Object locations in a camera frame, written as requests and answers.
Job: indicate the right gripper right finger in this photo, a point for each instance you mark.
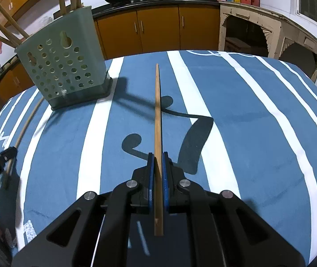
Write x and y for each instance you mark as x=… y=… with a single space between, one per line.
x=182 y=194

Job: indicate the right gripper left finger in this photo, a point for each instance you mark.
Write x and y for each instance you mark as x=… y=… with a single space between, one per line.
x=134 y=194

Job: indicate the green perforated utensil holder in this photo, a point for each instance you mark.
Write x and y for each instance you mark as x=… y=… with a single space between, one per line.
x=65 y=61

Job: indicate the wooden lower kitchen cabinets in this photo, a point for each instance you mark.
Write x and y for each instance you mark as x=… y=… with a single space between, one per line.
x=151 y=27

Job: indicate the blue white striped tablecloth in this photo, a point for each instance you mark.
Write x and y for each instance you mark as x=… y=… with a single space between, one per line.
x=230 y=121

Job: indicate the beige carved side cabinet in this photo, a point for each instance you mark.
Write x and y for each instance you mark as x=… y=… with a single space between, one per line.
x=280 y=32

